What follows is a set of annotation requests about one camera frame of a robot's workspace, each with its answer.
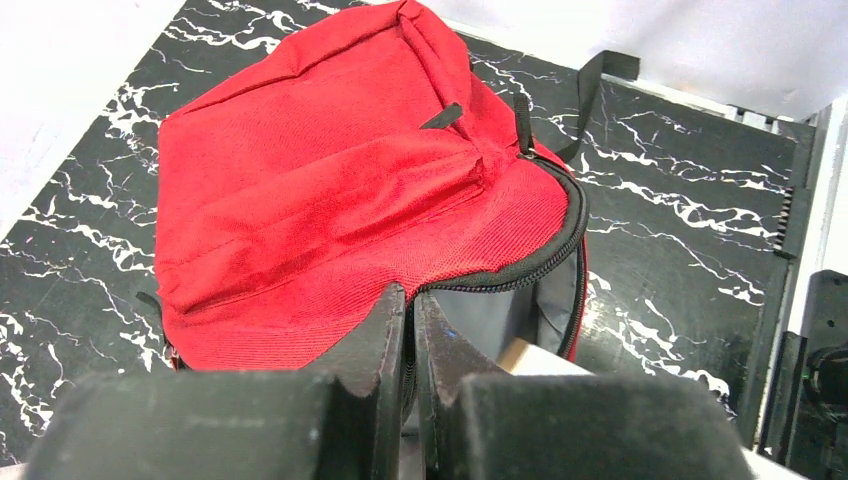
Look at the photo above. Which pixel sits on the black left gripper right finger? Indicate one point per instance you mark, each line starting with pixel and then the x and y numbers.
pixel 480 422

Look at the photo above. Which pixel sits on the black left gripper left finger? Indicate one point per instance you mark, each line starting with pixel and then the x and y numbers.
pixel 337 418

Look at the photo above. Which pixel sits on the white Decorate book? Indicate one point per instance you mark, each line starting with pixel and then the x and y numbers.
pixel 521 358

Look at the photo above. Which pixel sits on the red student backpack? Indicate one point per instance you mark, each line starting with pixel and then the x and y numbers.
pixel 362 152

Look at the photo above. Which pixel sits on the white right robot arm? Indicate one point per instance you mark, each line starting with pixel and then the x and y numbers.
pixel 806 418

